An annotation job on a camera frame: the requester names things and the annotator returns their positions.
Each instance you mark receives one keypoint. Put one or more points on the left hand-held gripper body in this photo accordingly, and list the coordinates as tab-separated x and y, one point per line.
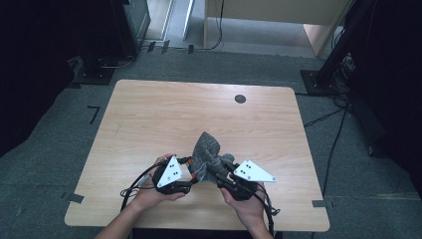
169	172

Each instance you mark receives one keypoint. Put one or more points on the light wooden cabinet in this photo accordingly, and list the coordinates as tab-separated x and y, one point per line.
265	10

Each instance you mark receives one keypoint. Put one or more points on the person's right hand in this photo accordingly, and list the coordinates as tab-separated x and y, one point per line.
250	209

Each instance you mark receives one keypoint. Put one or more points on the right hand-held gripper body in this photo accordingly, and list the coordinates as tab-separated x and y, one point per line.
250	171

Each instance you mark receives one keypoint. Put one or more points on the black flat stand base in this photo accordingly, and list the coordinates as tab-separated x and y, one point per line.
96	78

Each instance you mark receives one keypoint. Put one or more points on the dark curtain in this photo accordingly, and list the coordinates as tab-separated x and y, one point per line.
398	83
26	66

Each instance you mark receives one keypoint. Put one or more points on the grey tape piece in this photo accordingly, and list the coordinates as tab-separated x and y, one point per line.
76	198
319	203

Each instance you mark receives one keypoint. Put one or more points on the dark round table grommet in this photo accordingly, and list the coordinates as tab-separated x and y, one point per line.
240	99

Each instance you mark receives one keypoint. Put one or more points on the grey cloth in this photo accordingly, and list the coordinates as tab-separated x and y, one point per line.
207	146

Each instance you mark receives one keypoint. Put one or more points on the black square stand base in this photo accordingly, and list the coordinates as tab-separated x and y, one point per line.
315	84

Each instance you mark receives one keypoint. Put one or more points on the black angled floor tape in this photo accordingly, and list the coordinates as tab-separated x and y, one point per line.
95	114

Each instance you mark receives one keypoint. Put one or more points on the black metal stand pole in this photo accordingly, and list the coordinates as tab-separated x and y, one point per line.
341	43

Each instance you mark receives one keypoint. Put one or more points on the person's left hand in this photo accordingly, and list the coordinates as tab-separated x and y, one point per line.
146	199

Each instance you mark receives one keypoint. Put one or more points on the black equipment cabinet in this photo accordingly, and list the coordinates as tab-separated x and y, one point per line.
132	26

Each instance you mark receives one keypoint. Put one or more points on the black floor tape strip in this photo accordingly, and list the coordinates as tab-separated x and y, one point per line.
151	46
165	47
190	49

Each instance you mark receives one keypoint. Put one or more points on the metal rail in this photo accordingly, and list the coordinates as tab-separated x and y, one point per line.
188	20
168	20

